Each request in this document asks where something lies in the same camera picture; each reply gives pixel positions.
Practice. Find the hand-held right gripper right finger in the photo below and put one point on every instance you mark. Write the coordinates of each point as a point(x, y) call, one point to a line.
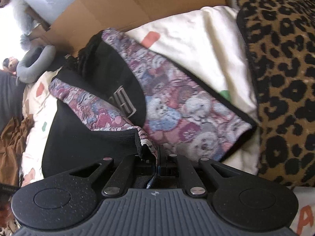
point(169, 169)

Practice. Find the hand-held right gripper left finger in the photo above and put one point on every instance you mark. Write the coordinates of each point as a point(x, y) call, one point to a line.
point(147, 168)

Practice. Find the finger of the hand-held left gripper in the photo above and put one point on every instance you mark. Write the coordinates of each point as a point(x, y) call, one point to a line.
point(8, 189)

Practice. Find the black garment with patterned panels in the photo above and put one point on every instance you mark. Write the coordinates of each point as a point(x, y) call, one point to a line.
point(103, 73)

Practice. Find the brown garment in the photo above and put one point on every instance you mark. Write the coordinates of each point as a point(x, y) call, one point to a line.
point(12, 147)

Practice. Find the dark grey pillow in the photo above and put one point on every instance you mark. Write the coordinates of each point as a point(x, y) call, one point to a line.
point(9, 98)

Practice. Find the grey neck pillow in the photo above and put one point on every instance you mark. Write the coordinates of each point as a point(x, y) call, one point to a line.
point(24, 71)

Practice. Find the brown teddy bear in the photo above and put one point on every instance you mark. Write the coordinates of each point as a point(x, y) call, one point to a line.
point(11, 64)

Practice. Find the cream bear print bedsheet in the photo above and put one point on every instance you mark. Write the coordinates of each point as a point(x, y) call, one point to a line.
point(201, 41)

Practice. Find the black cloth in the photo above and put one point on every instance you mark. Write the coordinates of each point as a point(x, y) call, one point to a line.
point(57, 62)

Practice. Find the leopard print garment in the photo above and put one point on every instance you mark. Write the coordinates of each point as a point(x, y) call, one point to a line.
point(283, 78)

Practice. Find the clear plastic bag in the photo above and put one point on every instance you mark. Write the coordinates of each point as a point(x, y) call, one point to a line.
point(24, 41)

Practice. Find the brown cardboard sheet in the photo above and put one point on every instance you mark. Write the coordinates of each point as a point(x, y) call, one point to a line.
point(123, 5)

